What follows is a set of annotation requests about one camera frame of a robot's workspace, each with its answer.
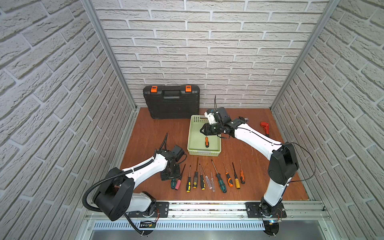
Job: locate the pink handle screwdriver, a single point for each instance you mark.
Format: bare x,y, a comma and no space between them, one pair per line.
178,183

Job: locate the red pipe wrench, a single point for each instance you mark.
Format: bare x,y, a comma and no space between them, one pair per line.
265,126

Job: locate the clear handle screwdriver large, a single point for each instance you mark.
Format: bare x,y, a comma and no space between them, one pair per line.
208,182

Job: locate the yellow handle screwdriver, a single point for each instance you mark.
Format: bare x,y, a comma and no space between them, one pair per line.
237,182

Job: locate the green black large screwdriver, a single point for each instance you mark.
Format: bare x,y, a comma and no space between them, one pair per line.
220,180

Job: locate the black plastic tool case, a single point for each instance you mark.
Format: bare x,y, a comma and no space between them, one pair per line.
172,102

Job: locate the light green plastic bin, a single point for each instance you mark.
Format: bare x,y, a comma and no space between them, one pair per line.
197,140

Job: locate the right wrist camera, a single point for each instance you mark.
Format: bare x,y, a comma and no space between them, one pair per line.
210,114

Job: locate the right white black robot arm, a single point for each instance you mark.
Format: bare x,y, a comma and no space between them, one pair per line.
283,163

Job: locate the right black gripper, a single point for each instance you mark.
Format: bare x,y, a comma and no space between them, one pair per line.
207,129

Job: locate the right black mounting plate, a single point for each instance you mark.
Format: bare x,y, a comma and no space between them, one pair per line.
253,209

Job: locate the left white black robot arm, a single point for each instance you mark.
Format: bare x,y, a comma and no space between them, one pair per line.
115,196

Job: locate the yellow black short screwdriver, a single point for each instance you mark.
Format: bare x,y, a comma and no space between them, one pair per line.
202,181

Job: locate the orange black stubby screwdriver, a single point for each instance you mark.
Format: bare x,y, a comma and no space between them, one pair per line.
207,144

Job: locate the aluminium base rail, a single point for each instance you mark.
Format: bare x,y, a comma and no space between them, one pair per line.
236,210

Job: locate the black mounting plate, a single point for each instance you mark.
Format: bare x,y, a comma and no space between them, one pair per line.
160,209
253,209

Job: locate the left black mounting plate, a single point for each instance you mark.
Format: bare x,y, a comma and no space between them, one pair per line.
160,209

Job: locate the orange black curved screwdriver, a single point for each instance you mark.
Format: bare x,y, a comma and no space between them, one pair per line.
229,179

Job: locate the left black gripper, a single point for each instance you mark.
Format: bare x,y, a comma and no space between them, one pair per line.
169,173

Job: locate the black yellow dotted screwdriver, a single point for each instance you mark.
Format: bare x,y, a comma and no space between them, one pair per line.
195,178

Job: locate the orange handle screwdriver slim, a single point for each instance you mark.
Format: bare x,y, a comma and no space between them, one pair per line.
242,176

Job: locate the clear handle screwdriver small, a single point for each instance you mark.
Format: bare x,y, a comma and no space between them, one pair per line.
212,182

